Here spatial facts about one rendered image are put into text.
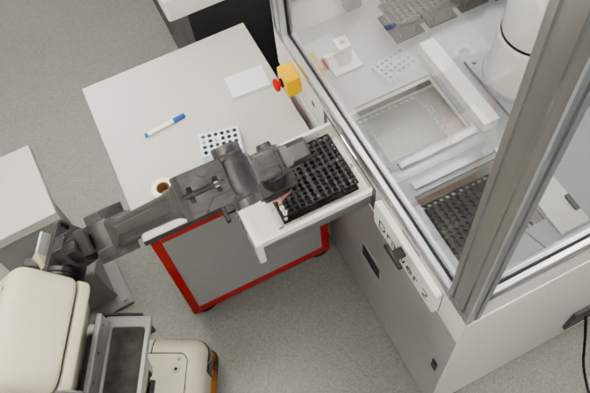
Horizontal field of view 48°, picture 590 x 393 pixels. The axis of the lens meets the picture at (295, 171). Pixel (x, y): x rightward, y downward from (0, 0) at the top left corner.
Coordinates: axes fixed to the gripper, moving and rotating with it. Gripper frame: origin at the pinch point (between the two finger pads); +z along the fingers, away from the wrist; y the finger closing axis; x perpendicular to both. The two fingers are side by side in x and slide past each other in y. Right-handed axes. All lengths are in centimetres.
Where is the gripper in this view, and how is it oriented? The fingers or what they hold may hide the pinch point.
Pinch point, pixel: (278, 197)
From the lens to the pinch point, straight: 168.8
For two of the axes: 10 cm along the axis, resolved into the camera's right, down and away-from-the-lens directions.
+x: -4.6, -7.4, 4.8
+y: 8.8, -4.6, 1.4
